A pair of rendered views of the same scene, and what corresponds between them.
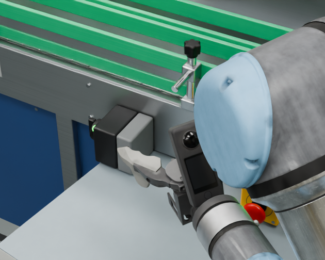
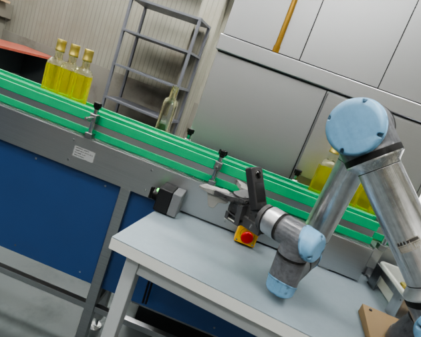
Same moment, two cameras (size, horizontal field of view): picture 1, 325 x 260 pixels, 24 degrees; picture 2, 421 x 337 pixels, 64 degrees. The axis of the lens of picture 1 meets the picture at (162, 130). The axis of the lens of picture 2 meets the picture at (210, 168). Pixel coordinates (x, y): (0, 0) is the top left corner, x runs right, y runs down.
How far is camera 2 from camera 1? 0.66 m
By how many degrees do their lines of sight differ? 35
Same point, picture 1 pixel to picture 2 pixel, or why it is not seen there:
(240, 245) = (295, 221)
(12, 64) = (103, 155)
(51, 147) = (105, 210)
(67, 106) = (131, 182)
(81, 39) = (155, 145)
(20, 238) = (125, 235)
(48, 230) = (139, 234)
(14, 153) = (74, 215)
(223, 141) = (357, 129)
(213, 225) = (275, 214)
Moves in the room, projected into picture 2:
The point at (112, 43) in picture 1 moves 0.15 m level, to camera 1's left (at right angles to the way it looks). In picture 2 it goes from (174, 148) to (131, 137)
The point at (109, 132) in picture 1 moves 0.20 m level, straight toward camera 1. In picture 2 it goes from (169, 191) to (192, 221)
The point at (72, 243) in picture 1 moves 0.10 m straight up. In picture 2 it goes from (157, 241) to (168, 209)
